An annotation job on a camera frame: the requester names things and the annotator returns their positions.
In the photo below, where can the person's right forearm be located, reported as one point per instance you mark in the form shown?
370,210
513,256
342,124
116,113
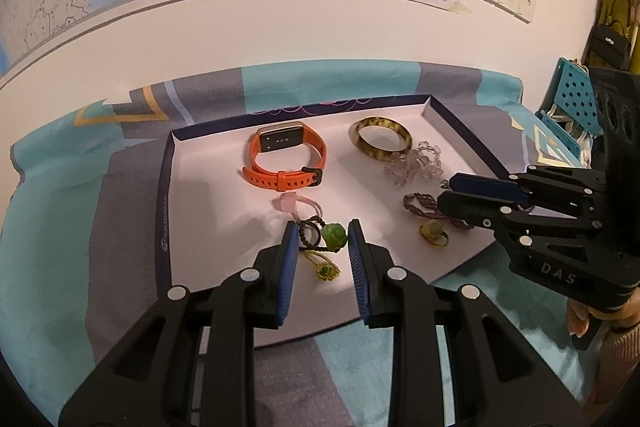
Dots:
617,372

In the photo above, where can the navy shallow cardboard box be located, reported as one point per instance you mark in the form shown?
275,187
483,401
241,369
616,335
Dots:
215,207

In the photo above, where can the black handbag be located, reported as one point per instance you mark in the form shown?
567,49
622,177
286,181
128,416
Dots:
610,42

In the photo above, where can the person's right hand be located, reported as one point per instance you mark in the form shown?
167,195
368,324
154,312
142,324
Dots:
577,322

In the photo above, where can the tortoiseshell bangle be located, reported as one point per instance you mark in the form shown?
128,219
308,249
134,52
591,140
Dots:
356,141

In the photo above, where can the teal perforated chair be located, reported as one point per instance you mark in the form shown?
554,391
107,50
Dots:
575,92

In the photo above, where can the orange smart watch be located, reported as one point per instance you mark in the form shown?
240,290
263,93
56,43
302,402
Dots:
280,139

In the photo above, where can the yellow green hanging bag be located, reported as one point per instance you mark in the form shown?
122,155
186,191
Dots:
617,4

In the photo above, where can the teal grey printed tablecloth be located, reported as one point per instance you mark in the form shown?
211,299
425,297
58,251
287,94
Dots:
75,207

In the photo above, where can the tape strip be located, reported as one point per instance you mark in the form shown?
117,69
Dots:
460,8

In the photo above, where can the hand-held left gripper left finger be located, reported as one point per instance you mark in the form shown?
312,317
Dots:
289,272

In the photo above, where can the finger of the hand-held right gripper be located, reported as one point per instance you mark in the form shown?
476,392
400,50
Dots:
480,186
465,207

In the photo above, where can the olive amber pendant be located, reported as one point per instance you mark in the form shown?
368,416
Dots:
431,233

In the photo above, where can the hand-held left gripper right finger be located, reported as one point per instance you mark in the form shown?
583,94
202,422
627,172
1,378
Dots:
359,272

